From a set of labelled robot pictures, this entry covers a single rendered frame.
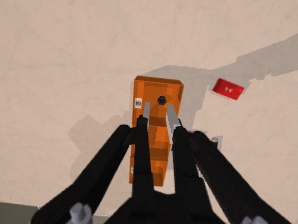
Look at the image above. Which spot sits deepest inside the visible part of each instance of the red nine-volt battery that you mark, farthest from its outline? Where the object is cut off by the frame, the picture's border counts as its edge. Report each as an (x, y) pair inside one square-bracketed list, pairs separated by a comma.
[(228, 89)]

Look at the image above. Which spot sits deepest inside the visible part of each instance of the black hex nut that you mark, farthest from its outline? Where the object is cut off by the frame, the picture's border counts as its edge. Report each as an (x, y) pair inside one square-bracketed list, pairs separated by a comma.
[(161, 100)]

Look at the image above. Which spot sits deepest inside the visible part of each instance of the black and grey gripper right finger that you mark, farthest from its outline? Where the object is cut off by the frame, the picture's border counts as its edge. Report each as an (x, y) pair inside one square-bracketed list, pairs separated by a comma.
[(237, 199)]

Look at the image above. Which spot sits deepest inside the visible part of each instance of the orange three-compartment bin rack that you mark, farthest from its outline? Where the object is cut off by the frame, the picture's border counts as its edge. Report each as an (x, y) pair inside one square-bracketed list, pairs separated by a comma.
[(149, 89)]

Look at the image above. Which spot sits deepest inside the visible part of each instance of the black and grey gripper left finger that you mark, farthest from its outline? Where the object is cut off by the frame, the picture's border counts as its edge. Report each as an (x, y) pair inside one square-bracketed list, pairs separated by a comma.
[(75, 204)]

